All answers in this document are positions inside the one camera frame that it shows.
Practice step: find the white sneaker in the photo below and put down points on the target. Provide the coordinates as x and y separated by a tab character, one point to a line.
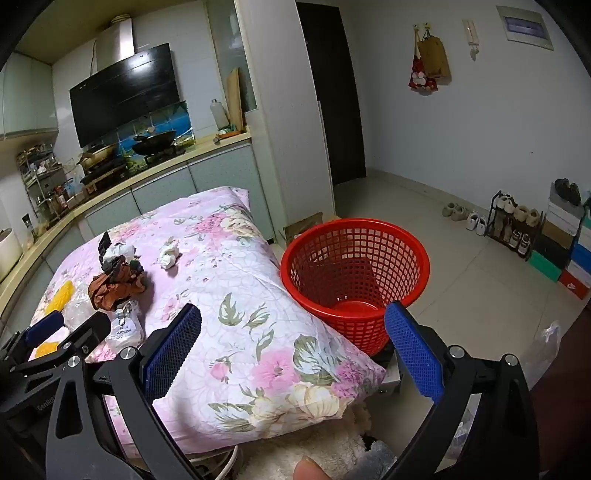
472	221
481	226

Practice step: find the pale green wall cabinets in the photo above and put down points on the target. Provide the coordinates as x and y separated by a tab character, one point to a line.
27	97

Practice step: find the white electrical panel box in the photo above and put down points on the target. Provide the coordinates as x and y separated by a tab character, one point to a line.
524	27

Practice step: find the brown paper bag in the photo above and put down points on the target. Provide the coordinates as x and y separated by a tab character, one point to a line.
434	60

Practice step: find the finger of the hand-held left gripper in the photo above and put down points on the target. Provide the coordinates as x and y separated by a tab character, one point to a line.
44	325
92	326

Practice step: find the clear plastic wrap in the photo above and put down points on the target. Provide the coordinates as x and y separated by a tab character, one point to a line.
78	314

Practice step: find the person's right hand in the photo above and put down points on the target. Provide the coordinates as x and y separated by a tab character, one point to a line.
310	470

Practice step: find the clear plastic bottle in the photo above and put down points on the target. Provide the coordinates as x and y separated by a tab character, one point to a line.
219	115

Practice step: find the open cardboard box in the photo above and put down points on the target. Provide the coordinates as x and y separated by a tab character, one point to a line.
300	228

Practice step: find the yellow sponge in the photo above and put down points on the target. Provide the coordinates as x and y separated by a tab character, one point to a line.
60	297

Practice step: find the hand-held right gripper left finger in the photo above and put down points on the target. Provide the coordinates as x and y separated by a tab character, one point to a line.
173	350

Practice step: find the red plastic mesh basket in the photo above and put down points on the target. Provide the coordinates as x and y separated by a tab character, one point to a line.
351	308

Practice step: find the wooden cutting board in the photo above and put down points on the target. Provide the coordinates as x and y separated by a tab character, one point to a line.
234	99

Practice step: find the group of assorted shoes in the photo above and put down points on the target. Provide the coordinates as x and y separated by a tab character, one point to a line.
521	214

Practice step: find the black wrapper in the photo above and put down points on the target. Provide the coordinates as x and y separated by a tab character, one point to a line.
105	247

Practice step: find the white tissue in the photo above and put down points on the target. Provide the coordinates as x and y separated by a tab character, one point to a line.
168	256

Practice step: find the clear labelled plastic bag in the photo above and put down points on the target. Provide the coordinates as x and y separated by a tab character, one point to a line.
125	325

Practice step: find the metal kitchen rack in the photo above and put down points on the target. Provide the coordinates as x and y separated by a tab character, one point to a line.
44	184

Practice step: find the dark brown shoe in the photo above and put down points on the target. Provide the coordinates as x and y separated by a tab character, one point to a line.
561	187
574	193

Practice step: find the small orange tray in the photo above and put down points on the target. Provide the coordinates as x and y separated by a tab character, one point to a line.
228	133

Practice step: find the kitchen counter with cabinets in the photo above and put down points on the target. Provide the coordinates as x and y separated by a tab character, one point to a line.
207	170

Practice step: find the white intercom handset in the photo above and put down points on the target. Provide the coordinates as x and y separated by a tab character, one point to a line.
472	32

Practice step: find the blue scenic backsplash panel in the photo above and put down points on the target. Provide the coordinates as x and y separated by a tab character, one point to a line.
182	120

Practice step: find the orange wrapper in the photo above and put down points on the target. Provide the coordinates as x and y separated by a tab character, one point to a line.
113	290

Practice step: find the dark brown door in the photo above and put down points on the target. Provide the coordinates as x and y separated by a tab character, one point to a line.
337	101

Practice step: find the white rice cooker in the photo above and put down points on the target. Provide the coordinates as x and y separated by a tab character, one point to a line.
9	254

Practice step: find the steel hood chimney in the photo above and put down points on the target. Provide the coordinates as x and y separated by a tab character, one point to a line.
120	44

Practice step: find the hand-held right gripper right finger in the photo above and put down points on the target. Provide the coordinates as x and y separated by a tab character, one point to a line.
413	350

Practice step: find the stack of shoe boxes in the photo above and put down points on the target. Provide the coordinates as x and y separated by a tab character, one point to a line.
558	235

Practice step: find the white fluffy rug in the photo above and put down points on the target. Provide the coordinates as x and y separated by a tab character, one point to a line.
323	447

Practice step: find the dark shoe rack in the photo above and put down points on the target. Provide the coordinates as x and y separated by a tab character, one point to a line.
492	217

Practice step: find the grey cloth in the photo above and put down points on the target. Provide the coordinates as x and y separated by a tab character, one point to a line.
378	454

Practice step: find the black wok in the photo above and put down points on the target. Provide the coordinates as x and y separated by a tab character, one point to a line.
154	142

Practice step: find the yellow foam net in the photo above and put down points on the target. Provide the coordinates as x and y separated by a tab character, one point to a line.
44	349

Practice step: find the black range hood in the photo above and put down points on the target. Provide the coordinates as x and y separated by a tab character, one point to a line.
124	97

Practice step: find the brown frying pan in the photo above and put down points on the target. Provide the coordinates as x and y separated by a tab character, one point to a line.
99	154

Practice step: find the pink floral quilt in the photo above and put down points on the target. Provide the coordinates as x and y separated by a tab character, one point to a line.
240	295

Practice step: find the black gas stove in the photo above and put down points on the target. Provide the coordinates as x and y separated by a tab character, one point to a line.
108	171

